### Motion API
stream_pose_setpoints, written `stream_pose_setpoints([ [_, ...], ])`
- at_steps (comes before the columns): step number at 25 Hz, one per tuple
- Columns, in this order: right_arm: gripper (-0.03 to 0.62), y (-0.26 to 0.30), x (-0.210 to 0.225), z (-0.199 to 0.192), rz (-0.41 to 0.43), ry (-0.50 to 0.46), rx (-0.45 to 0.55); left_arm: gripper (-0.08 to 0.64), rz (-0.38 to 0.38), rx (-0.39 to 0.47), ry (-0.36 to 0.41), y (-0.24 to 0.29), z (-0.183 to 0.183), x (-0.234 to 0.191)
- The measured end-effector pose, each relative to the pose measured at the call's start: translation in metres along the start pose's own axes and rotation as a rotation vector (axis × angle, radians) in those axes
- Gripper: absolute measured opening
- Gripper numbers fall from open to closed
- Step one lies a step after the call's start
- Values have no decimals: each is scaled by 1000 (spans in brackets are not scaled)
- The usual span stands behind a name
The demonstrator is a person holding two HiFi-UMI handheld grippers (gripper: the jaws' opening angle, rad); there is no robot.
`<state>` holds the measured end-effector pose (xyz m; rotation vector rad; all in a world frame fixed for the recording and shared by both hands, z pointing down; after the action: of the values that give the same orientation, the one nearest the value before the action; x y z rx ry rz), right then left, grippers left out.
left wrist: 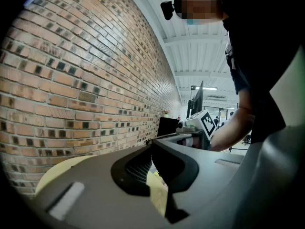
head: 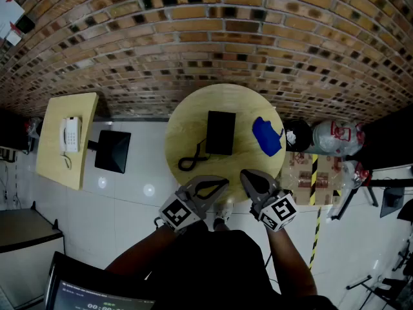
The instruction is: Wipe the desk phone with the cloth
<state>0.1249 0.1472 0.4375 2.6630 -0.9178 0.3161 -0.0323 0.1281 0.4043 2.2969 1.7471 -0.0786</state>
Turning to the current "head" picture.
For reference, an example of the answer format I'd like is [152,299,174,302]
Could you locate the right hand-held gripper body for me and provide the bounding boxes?
[250,191,297,232]

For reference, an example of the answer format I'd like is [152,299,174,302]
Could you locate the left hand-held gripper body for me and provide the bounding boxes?
[158,185,204,235]

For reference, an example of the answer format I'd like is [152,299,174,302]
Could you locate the blue cloth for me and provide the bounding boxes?
[252,116,285,158]

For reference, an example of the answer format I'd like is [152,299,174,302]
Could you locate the black rectangular device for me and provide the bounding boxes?
[205,110,237,156]

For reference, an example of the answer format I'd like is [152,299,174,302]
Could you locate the person's right forearm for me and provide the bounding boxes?
[266,227,319,298]

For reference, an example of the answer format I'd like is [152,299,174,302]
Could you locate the person's left forearm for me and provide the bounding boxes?
[105,221,181,279]

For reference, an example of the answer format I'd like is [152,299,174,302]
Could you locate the black square table base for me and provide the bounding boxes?
[86,129,132,174]

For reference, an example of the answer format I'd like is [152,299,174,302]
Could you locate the person's white shoe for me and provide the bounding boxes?
[212,201,234,229]

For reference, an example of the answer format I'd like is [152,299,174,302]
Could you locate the printed cardboard box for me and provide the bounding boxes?
[280,152,343,206]

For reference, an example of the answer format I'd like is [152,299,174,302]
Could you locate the yellow black striped tape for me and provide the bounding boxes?
[308,153,323,271]

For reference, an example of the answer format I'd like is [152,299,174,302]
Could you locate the black trash bin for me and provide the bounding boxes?
[283,118,313,153]

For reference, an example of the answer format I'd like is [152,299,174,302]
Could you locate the round wooden table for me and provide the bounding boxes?
[164,83,287,203]

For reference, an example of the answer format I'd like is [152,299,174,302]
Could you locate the person's black shirt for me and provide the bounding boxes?
[146,227,338,310]

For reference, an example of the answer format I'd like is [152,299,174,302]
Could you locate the large clear plastic bag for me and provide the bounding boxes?
[312,119,365,156]

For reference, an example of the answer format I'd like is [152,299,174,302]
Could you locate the small clear plastic bag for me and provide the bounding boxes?
[340,160,370,200]

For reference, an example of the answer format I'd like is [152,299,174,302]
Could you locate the black laptop screen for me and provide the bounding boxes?
[43,251,156,310]

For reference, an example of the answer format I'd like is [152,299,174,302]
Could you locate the large black cabinet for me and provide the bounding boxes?
[354,107,413,171]

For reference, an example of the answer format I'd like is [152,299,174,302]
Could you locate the white telephone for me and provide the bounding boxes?
[59,116,83,169]

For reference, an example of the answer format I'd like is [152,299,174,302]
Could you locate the rectangular wooden table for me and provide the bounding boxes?
[35,92,99,191]

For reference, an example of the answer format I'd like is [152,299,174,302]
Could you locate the grey metal cabinet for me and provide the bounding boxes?
[0,201,65,254]

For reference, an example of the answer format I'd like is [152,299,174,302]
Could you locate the black box case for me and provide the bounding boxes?
[0,108,33,151]

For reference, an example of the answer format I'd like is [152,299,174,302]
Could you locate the black cable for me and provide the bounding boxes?
[177,139,212,171]

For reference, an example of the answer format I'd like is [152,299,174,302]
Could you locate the black frame desk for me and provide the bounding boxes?
[332,165,413,221]

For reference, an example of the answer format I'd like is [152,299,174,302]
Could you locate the small white wall paper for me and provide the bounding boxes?
[5,30,22,47]

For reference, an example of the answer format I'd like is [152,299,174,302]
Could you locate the black wall device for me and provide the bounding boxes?
[15,14,35,34]

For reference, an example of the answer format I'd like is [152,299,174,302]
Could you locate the large white wall paper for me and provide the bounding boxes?
[0,0,26,39]

